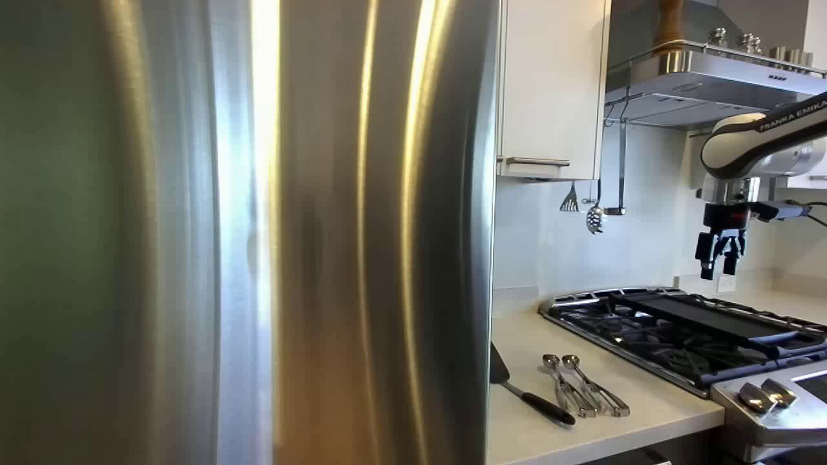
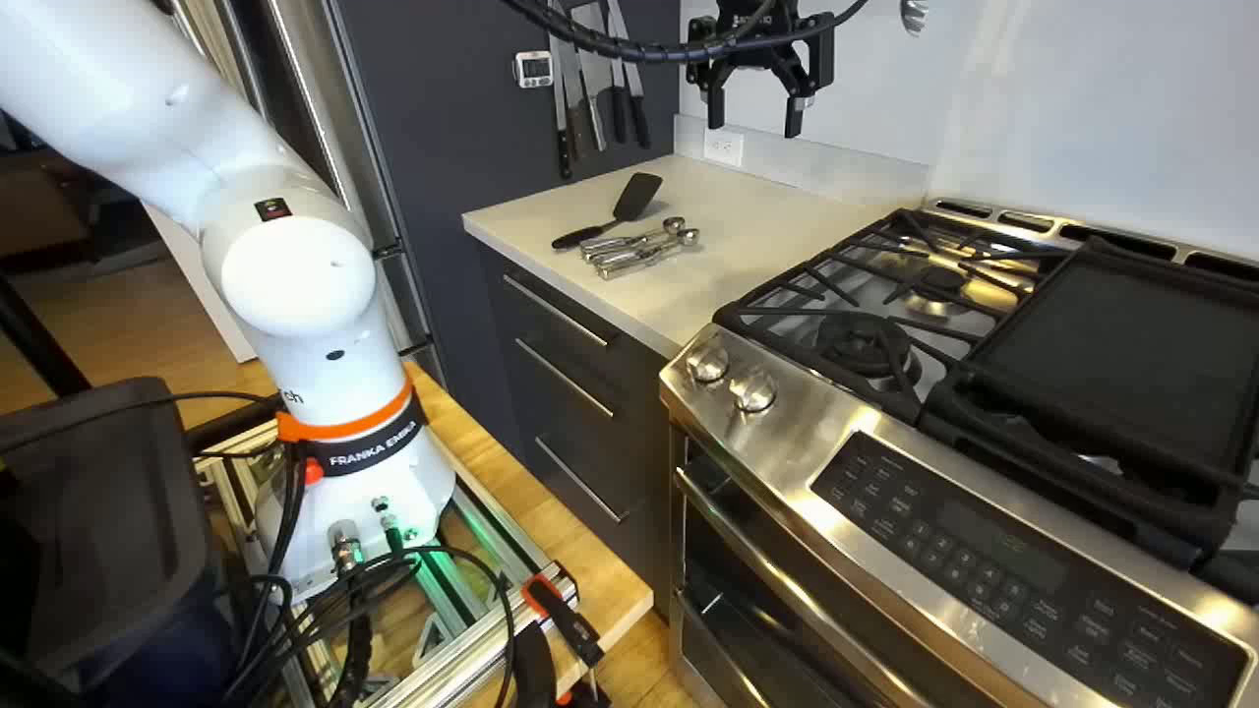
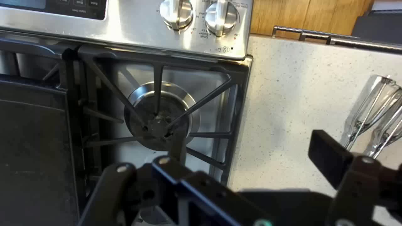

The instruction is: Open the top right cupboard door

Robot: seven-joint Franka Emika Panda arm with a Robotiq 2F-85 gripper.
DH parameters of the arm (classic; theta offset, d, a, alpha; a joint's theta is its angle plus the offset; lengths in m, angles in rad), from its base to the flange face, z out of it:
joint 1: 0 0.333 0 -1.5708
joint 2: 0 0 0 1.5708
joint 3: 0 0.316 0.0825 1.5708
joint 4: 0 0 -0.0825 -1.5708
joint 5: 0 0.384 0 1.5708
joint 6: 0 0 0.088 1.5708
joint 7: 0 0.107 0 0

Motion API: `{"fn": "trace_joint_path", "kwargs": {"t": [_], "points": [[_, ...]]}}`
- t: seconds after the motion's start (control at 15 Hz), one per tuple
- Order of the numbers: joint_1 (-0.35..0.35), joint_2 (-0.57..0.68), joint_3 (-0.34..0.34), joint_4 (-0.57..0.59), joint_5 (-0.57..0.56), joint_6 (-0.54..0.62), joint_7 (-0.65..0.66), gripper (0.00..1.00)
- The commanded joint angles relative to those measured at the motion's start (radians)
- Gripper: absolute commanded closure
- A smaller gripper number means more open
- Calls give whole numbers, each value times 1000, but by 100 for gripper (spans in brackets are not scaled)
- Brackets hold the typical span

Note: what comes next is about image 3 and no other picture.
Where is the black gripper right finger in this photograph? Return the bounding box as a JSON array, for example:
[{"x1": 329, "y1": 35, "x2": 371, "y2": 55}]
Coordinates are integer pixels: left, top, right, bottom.
[{"x1": 307, "y1": 129, "x2": 402, "y2": 226}]

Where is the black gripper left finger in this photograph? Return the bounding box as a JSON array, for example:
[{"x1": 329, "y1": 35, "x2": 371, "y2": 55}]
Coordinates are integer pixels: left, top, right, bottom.
[{"x1": 77, "y1": 155, "x2": 184, "y2": 226}]

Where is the silver ice cream scoop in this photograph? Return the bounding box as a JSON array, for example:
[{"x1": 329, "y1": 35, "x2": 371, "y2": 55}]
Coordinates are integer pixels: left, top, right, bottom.
[
  {"x1": 340, "y1": 75, "x2": 400, "y2": 150},
  {"x1": 364, "y1": 97, "x2": 402, "y2": 158}
]

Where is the black cast iron grate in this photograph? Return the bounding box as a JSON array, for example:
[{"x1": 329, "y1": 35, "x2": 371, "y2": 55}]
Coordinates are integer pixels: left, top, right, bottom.
[{"x1": 1, "y1": 37, "x2": 252, "y2": 202}]

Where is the round gas burner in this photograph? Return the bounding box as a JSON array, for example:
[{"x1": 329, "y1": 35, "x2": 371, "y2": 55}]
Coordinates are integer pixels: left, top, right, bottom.
[{"x1": 124, "y1": 81, "x2": 199, "y2": 150}]

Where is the black griddle plate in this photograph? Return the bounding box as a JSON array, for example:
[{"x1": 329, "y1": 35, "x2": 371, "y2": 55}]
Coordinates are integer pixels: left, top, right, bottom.
[{"x1": 0, "y1": 77, "x2": 79, "y2": 226}]

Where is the stainless steel gas stove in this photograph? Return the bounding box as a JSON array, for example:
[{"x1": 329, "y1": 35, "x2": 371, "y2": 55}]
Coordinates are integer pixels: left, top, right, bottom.
[{"x1": 0, "y1": 0, "x2": 253, "y2": 226}]

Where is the left silver stove knob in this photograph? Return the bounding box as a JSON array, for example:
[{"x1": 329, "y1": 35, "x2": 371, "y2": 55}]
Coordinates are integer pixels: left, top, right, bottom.
[{"x1": 159, "y1": 0, "x2": 193, "y2": 30}]

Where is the silver stove knob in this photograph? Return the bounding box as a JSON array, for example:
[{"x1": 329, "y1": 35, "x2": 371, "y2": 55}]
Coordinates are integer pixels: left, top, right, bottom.
[
  {"x1": 159, "y1": 0, "x2": 193, "y2": 30},
  {"x1": 204, "y1": 0, "x2": 238, "y2": 36}
]

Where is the right silver stove knob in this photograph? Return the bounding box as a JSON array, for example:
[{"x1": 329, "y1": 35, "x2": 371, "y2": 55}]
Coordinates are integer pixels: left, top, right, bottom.
[{"x1": 204, "y1": 0, "x2": 238, "y2": 36}]

